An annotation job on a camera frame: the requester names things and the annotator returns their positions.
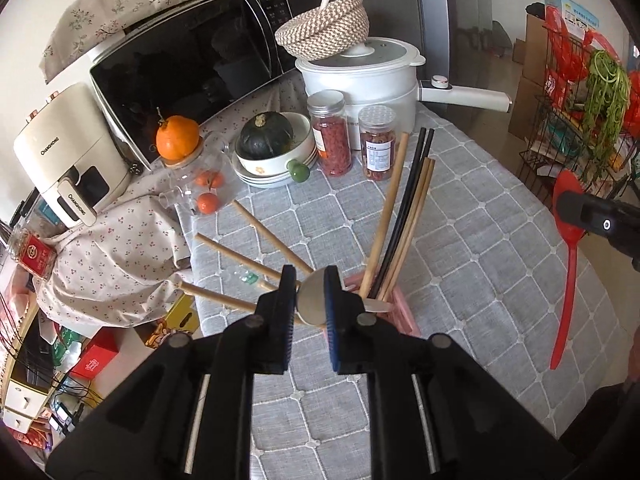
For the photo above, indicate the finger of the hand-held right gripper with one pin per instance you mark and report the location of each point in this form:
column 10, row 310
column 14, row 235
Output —
column 615, row 227

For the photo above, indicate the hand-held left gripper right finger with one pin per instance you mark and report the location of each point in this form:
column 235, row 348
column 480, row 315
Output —
column 331, row 312

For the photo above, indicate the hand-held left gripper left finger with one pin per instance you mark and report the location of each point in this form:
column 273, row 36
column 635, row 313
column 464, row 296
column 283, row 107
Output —
column 287, row 312

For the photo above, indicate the metal spoon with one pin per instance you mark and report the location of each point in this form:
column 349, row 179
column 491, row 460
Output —
column 311, row 298

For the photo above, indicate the pink plastic utensil basket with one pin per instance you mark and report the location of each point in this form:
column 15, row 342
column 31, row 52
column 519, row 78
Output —
column 403, row 311

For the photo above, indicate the red plastic spatula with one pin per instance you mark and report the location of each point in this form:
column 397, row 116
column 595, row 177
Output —
column 565, row 310

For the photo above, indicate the clear plastic wrapper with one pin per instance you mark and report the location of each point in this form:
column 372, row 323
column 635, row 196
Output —
column 244, row 276

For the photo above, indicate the printed cardboard box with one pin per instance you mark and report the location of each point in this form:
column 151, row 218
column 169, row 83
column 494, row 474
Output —
column 172, row 320

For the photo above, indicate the green leafy vegetables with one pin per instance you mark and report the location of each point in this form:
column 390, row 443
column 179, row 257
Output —
column 607, row 95

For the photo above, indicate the stack of white plates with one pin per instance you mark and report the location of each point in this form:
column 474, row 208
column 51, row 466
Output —
column 260, row 180

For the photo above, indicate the glass jar with wooden lid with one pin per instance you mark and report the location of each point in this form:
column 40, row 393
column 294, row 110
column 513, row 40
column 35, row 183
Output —
column 185, row 185

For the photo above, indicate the jar with white patterned lid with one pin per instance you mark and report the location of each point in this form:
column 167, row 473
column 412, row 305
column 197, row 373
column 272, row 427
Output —
column 378, row 152

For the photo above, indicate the jar of red berries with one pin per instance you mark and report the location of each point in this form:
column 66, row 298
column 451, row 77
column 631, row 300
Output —
column 332, row 145

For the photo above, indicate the dark green pumpkin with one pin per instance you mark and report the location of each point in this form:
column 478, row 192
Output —
column 262, row 137

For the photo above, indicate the small-flower print tablecloth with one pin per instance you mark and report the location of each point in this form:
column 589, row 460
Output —
column 115, row 255

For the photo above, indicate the red box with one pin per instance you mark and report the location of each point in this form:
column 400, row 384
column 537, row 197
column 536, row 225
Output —
column 95, row 355

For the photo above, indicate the red plastic bag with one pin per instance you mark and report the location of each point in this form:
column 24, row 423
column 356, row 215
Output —
column 565, row 30

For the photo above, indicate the large orange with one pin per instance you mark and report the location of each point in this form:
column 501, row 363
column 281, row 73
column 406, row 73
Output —
column 176, row 137

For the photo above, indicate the light blue carton box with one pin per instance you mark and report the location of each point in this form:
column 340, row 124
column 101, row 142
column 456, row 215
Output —
column 575, row 10

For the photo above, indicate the white electric cooking pot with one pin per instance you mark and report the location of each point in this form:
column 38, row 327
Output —
column 380, row 80

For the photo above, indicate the black microwave oven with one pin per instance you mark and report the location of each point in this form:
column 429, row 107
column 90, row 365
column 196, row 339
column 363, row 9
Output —
column 190, row 75

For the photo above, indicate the dark-lid storage jar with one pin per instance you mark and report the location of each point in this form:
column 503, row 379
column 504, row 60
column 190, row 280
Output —
column 50, row 212

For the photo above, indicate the nut jar with red label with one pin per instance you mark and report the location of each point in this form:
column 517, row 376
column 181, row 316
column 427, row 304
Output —
column 32, row 255

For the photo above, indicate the grey refrigerator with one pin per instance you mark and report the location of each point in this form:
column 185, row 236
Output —
column 450, row 20

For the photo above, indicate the white drawer box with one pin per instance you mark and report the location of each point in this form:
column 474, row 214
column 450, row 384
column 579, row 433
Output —
column 25, row 407

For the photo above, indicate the cream air fryer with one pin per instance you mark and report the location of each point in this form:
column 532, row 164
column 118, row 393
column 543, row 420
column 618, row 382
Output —
column 60, row 145

